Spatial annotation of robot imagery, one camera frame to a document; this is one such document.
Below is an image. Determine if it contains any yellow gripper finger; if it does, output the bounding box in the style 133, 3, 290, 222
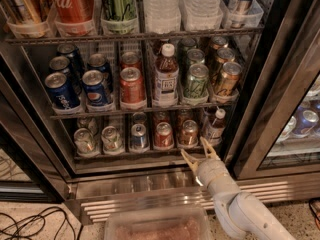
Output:
181, 149, 199, 175
200, 137, 220, 160

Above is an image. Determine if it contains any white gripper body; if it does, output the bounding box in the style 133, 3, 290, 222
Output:
195, 159, 241, 197

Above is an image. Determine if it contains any orange soda can front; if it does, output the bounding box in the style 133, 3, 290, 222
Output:
179, 120, 198, 146

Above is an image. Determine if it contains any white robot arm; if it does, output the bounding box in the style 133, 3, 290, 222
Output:
181, 137, 295, 240

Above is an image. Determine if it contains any tea bottle bottom shelf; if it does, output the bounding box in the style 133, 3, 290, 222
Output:
201, 108, 226, 146

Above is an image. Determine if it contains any tea bottle shelf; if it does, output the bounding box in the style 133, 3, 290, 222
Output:
201, 108, 226, 146
154, 43, 179, 104

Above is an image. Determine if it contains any red soda can bottom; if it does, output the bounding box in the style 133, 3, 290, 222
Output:
155, 122, 173, 148

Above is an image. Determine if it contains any orange soda can behind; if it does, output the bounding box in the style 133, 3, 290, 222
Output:
177, 109, 193, 128

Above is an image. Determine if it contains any blue silver can bottom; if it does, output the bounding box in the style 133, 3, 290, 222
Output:
131, 124, 147, 149

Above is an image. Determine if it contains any green can front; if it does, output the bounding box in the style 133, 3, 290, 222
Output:
184, 64, 209, 99

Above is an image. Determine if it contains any fridge glass door right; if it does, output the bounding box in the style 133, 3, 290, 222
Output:
234, 0, 320, 179

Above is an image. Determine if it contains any gold can front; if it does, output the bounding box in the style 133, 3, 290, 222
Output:
214, 62, 242, 96

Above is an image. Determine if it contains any gold can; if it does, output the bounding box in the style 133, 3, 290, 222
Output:
211, 47, 236, 84
214, 62, 242, 96

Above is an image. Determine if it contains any silver green can bottom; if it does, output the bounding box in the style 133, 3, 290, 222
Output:
101, 126, 123, 151

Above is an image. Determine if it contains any tea bottle middle shelf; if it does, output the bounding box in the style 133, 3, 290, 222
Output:
154, 43, 179, 104

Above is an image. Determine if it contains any green can middle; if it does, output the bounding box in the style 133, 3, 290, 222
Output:
186, 48, 205, 69

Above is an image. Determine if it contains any blue can right fridge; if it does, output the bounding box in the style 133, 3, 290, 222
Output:
292, 109, 319, 137

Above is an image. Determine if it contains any gold can middle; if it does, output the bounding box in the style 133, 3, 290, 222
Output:
211, 47, 236, 84

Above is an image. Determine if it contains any orange red soda can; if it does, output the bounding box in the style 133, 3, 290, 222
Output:
120, 67, 145, 104

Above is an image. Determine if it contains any silver can bottom left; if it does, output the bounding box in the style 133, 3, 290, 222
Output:
74, 128, 96, 154

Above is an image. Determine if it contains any orange red can rear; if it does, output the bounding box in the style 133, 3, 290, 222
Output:
120, 51, 142, 70

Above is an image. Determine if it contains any blue pepsi can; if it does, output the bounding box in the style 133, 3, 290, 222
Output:
45, 72, 80, 110
56, 43, 85, 77
48, 55, 83, 95
82, 70, 112, 107

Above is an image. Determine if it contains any blue pepsi can second row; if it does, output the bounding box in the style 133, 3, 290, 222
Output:
87, 53, 113, 92

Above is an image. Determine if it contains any blue pepsi can front left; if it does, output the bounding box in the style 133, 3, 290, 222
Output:
45, 72, 80, 110

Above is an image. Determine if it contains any blue pepsi can middle left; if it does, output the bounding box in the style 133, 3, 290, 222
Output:
48, 55, 83, 95

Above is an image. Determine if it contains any blue pepsi can rear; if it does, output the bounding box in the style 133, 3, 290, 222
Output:
56, 43, 85, 77

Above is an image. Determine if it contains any green bottle top shelf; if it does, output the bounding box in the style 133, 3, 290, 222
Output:
102, 0, 137, 34

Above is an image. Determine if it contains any clear plastic bin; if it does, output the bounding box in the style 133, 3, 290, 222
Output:
104, 205, 212, 240

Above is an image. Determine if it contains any clear water bottle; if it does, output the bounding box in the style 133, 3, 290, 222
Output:
180, 0, 222, 31
143, 0, 181, 34

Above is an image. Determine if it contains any red coca cola bottle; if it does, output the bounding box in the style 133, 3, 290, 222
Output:
53, 0, 94, 36

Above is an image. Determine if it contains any gold bottle top left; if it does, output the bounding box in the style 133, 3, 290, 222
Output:
1, 0, 51, 38

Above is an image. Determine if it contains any black cable on floor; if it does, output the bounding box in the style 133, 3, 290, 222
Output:
0, 206, 84, 240

